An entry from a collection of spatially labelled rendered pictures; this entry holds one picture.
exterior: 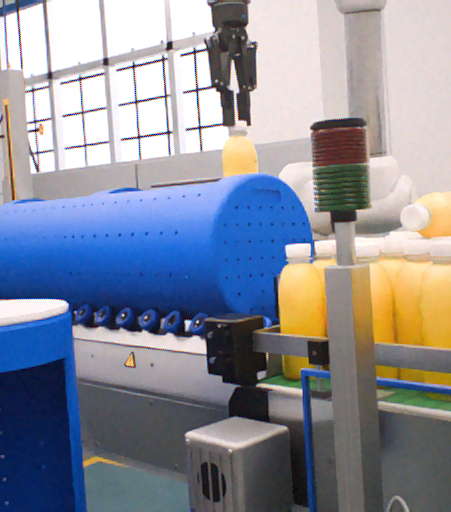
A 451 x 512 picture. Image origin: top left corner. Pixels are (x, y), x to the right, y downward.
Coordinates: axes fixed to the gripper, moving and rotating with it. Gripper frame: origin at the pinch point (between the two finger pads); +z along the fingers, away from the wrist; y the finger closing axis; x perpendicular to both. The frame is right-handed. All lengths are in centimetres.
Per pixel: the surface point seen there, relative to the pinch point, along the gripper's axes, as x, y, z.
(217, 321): 22, 30, 36
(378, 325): 46, 21, 37
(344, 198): 58, 45, 19
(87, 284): -28.3, 19.3, 33.5
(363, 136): 59, 42, 12
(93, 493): -166, -69, 139
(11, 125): -129, -24, -13
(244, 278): 11.6, 12.9, 32.1
